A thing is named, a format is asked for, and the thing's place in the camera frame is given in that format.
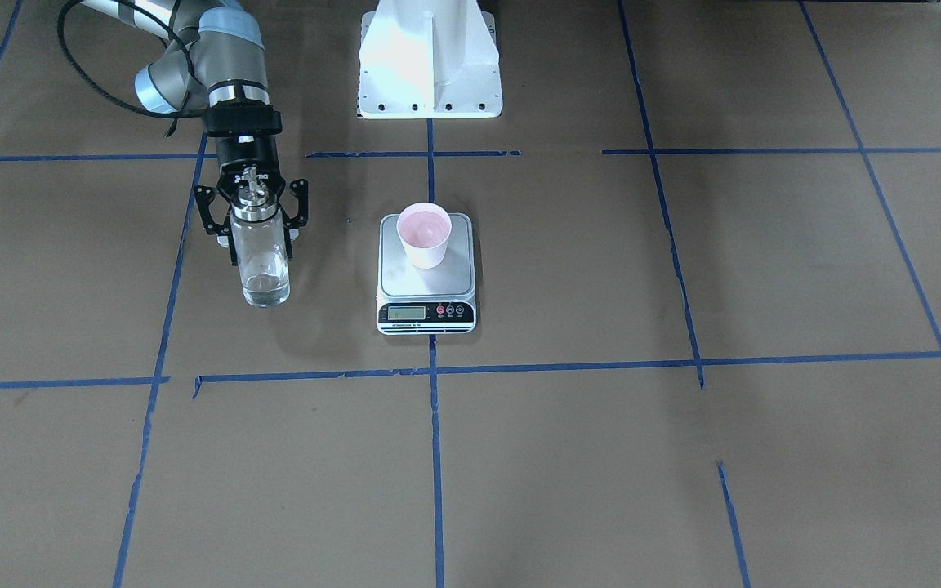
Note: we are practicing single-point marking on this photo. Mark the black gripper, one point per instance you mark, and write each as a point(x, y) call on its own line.
point(246, 153)

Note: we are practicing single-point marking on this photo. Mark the glass sauce bottle metal spout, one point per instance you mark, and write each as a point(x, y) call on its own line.
point(259, 238)

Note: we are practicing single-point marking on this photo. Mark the pink plastic cup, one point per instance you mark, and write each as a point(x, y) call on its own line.
point(424, 230)

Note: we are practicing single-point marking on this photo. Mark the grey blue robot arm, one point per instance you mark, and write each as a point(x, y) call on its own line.
point(213, 69)

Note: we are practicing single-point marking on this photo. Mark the white digital kitchen scale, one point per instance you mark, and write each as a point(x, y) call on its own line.
point(415, 301)

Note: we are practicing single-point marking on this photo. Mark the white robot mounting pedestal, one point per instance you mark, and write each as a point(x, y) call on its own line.
point(429, 60)

